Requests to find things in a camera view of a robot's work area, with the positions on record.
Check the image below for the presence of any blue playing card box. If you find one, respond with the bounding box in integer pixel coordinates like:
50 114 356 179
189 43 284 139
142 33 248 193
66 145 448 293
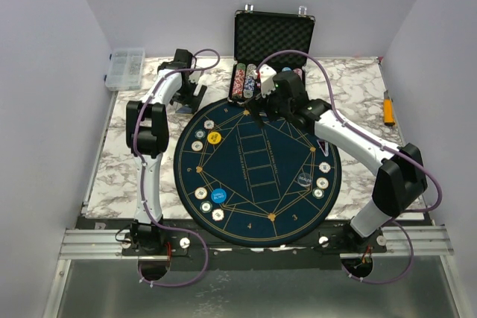
176 105 195 114

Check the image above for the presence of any yellow big blind button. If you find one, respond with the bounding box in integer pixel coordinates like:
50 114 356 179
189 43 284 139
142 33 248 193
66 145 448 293
207 131 222 145

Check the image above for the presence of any yellow fifty poker chip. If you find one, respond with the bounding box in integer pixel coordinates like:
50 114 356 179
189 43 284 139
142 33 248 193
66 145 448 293
192 141 203 152

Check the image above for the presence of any red triangular card marker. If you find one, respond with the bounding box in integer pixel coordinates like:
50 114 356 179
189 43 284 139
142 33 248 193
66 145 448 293
317 139 329 157

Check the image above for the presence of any clear dealer button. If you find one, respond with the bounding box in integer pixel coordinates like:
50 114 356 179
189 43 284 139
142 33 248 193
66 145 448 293
297 172 313 188

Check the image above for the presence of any yellow white poker chip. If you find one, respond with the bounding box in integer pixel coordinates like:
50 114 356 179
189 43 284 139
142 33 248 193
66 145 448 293
316 177 329 190

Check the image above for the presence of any green poker chip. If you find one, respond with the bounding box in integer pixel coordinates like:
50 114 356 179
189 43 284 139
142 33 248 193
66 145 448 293
312 188 324 199

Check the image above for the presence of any blue small blind button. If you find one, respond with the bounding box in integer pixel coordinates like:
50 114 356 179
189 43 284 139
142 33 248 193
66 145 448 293
211 188 227 204

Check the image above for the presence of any green white chip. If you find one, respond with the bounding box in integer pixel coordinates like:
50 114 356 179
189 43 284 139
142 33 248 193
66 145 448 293
200 201 212 213

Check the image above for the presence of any red white poker chip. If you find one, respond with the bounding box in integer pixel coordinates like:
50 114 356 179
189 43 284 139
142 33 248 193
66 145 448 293
318 162 332 173

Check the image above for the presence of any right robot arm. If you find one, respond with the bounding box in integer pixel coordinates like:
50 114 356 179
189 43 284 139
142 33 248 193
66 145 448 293
245 70 428 252

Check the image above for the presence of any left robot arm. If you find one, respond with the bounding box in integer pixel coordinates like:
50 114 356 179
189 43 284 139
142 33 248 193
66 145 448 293
126 49 206 255

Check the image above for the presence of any blue grey chip stack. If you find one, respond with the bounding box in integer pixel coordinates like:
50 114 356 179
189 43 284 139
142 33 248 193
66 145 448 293
243 63 256 98

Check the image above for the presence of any pink green chip stack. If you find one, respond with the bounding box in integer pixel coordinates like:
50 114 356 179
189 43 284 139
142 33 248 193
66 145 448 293
293 69 303 77

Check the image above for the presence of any red white chip stack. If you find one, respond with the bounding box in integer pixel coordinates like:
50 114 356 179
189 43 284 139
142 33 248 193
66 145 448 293
232 63 246 99

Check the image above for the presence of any clear plastic organizer box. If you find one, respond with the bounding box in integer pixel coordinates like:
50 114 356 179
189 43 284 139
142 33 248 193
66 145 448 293
105 48 145 92

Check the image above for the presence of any black aluminium chip case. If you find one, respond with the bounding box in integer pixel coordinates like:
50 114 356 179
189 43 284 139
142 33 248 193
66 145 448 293
228 4 315 106

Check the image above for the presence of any round blue poker mat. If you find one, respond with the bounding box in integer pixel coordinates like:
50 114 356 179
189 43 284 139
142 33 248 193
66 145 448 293
174 99 342 247

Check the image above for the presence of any orange utility knife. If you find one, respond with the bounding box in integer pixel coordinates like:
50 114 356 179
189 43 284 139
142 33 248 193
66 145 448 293
383 90 396 127

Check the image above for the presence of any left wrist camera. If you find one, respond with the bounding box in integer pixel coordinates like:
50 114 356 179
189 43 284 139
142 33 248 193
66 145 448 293
189 70 202 84

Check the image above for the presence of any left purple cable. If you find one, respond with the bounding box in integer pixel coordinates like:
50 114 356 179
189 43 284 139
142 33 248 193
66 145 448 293
133 48 221 288

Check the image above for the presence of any purple cable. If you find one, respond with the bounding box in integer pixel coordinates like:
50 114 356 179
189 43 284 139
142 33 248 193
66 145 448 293
250 51 444 284
133 48 221 288

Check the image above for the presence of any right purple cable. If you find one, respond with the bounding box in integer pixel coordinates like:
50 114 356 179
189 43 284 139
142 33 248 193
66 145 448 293
250 51 444 284

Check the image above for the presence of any black mounting base rail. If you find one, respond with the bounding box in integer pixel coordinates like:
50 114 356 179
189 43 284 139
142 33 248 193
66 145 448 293
115 219 388 272

